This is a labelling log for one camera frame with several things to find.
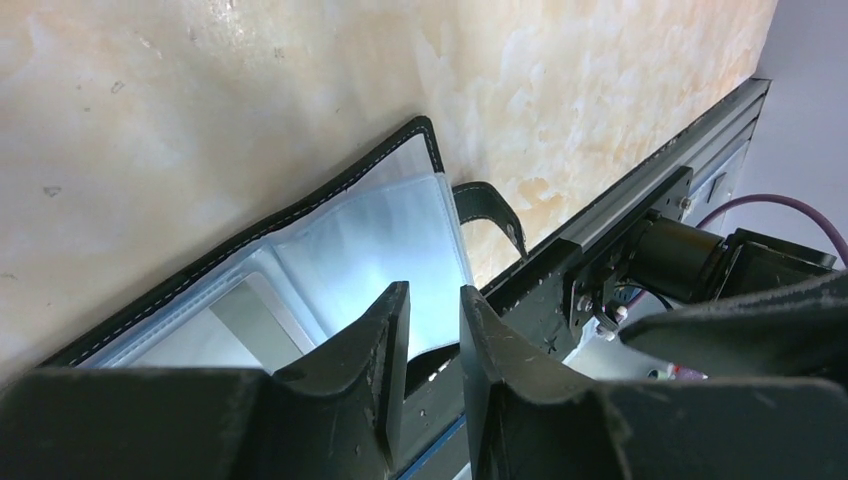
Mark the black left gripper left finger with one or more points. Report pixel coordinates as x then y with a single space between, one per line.
335 413

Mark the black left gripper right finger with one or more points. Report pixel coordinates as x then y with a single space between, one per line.
531 417

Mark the black leather card holder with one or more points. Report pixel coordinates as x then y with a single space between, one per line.
390 216

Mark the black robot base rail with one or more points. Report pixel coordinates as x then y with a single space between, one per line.
547 297

